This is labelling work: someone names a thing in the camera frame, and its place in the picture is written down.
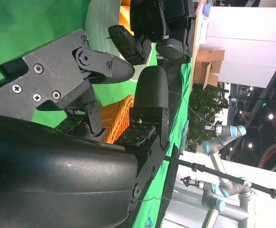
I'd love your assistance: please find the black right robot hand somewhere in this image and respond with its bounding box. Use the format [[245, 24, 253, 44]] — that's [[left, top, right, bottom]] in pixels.
[[0, 28, 171, 228]]

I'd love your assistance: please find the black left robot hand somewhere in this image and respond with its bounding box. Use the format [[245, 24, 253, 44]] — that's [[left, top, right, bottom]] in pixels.
[[108, 0, 197, 65]]

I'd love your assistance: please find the large orange striped bread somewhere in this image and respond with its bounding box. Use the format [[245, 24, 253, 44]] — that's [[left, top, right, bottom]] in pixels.
[[119, 6, 132, 33]]

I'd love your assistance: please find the grey-green round bowl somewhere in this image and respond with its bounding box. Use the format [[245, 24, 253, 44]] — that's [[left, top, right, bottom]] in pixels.
[[85, 0, 158, 83]]

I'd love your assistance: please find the orange wicker basket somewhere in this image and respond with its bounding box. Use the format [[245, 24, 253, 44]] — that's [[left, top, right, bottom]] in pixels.
[[99, 95, 135, 144]]

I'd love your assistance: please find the brown cardboard box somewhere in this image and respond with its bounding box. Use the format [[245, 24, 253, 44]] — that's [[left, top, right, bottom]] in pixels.
[[194, 49, 225, 90]]

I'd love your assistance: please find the green leafy plant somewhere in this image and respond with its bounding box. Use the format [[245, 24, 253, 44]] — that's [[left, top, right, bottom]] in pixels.
[[189, 82, 230, 149]]

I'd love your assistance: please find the black pole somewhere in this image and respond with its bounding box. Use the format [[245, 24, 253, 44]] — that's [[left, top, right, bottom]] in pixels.
[[163, 155, 276, 199]]

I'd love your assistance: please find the red wheel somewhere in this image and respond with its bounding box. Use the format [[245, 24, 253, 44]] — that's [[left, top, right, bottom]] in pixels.
[[258, 142, 276, 173]]

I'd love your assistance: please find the thin white wire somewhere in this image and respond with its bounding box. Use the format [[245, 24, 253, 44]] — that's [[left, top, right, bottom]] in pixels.
[[168, 91, 214, 125]]

